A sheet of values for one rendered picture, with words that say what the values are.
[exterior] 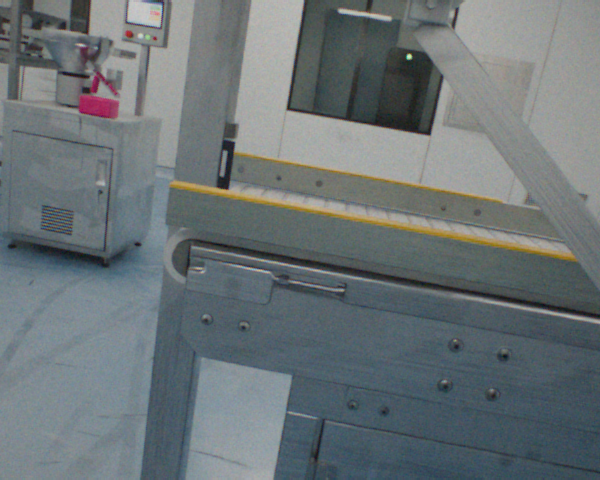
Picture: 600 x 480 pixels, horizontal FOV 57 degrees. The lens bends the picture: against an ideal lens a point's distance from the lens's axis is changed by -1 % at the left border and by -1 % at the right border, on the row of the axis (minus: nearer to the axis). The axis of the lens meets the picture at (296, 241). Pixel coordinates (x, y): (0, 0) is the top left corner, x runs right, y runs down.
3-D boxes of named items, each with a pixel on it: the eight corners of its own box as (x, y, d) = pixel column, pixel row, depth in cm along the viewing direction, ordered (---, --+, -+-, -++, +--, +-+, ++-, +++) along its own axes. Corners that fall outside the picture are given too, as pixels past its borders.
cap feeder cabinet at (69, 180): (-5, 248, 289) (-1, 99, 270) (52, 225, 344) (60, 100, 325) (109, 271, 285) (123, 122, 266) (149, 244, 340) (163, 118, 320)
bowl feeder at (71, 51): (23, 100, 285) (27, 24, 275) (59, 101, 320) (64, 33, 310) (113, 117, 282) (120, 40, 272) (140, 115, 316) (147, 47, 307)
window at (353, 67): (286, 110, 534) (307, -19, 505) (286, 110, 535) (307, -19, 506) (430, 136, 525) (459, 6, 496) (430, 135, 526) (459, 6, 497)
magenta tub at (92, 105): (77, 113, 270) (78, 95, 268) (89, 112, 281) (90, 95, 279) (108, 118, 269) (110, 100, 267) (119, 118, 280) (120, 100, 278)
